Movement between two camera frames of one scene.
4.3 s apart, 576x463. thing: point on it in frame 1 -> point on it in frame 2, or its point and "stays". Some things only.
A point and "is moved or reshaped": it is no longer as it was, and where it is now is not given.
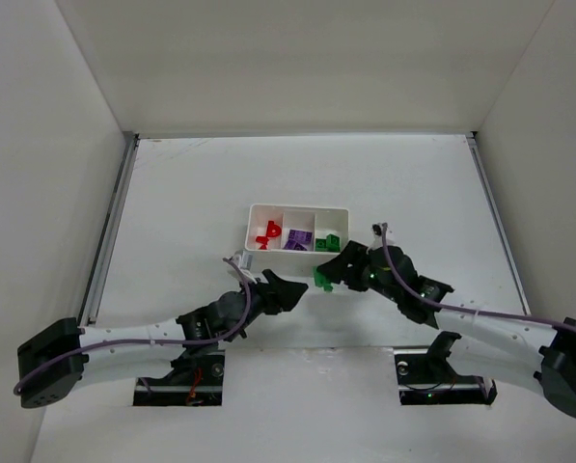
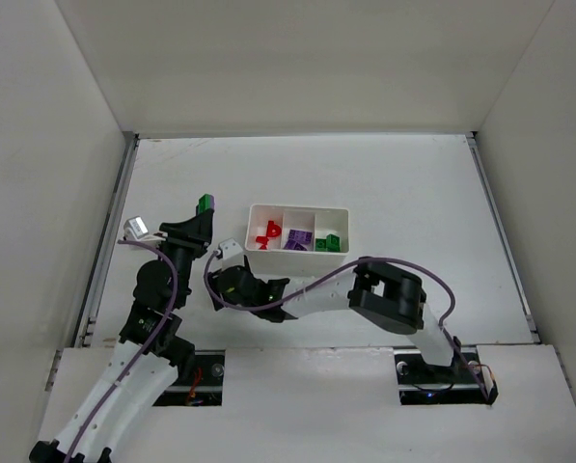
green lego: x=333 y=243 stays
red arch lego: x=273 y=230 stays
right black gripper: x=353 y=265 -> x=225 y=287
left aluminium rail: x=107 y=238 stays
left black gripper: x=269 y=296 -> x=183 y=235
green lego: x=320 y=281 is moved or reshaped
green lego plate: x=320 y=245 stays
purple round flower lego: x=294 y=245 stays
